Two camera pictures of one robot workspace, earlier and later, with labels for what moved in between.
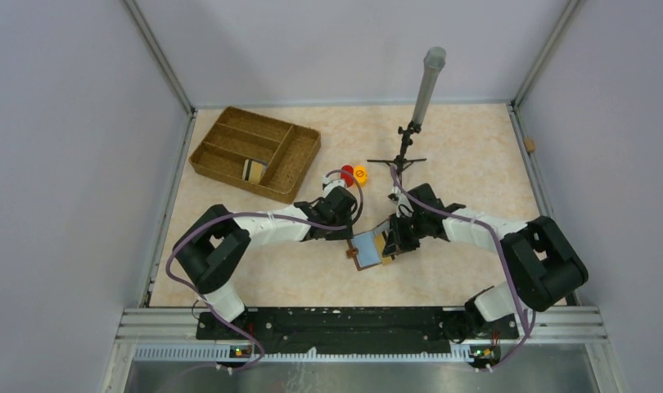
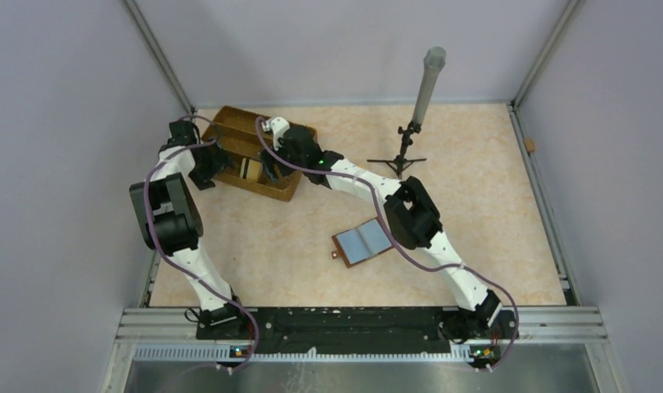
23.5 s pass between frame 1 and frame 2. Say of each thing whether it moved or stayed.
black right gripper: moved
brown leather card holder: moved
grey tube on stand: stayed
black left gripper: moved
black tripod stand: stayed
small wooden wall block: stayed
